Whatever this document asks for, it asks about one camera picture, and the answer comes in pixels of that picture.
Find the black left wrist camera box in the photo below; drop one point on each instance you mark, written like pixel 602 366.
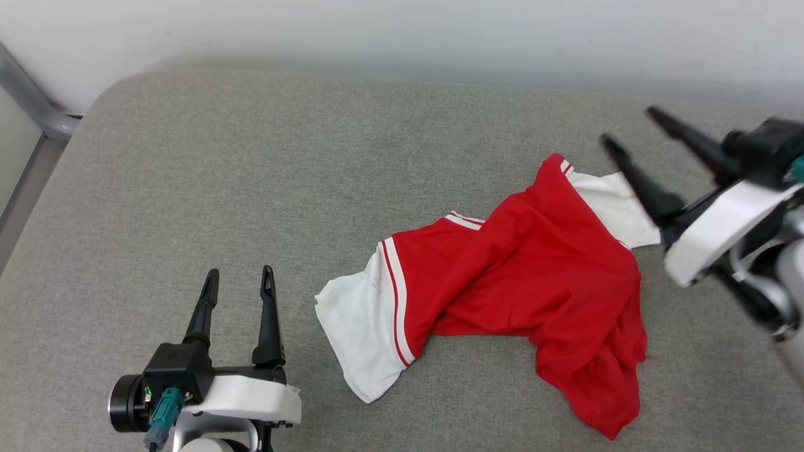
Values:
pixel 179 367

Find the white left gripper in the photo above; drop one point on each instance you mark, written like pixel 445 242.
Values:
pixel 251 402

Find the grey metal frame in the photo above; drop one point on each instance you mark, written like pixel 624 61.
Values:
pixel 25 94

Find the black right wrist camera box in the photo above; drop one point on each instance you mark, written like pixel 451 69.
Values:
pixel 766 147

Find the red and white t-shirt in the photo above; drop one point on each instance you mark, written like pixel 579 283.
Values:
pixel 540 276

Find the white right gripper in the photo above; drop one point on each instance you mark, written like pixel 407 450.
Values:
pixel 722 232

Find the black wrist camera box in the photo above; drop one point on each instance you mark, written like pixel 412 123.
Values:
pixel 766 147
pixel 179 367

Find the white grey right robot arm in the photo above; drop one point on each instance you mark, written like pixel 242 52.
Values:
pixel 793 276

